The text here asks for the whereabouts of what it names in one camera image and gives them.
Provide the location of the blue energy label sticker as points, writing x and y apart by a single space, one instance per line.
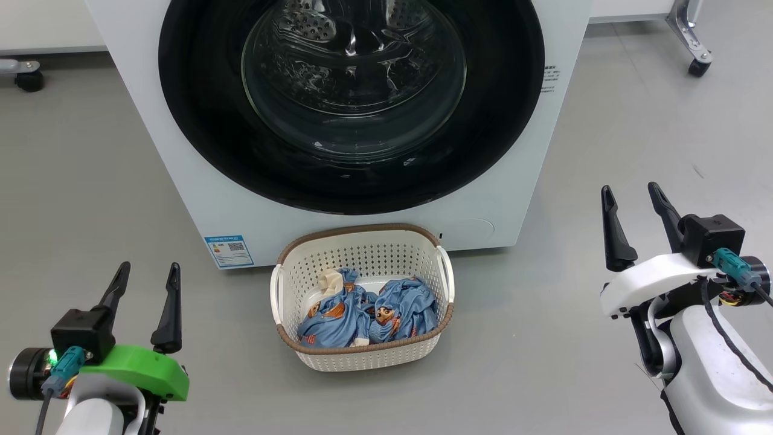
229 251

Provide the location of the round white filter cover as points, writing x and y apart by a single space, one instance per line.
474 229

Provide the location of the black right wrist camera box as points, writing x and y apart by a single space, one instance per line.
712 235

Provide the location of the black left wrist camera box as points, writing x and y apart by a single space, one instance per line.
81 332

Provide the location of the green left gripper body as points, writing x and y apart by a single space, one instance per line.
145 368

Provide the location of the black-rimmed glass washer door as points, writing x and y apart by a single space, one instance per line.
199 121

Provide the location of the printed text label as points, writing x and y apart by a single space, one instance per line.
551 75

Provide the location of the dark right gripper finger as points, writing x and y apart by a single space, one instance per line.
666 214
616 241

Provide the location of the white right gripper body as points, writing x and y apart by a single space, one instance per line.
646 278

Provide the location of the white mobile partition panel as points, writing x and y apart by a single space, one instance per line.
628 7
48 24

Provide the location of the blue cartoon garment cream collar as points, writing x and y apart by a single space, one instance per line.
332 320

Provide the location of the cream perforated laundry basket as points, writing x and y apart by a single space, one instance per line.
368 356

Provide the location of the metal caster leg black wheel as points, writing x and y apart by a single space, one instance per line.
29 80
699 65

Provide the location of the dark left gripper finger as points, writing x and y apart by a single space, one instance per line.
171 326
118 287

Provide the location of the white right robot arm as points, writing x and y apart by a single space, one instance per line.
706 374

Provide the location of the white front-load washing machine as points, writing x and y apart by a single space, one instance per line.
181 199

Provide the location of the blue cartoon print garment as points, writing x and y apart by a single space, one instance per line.
410 308

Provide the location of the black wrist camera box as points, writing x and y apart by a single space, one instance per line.
81 332
712 235

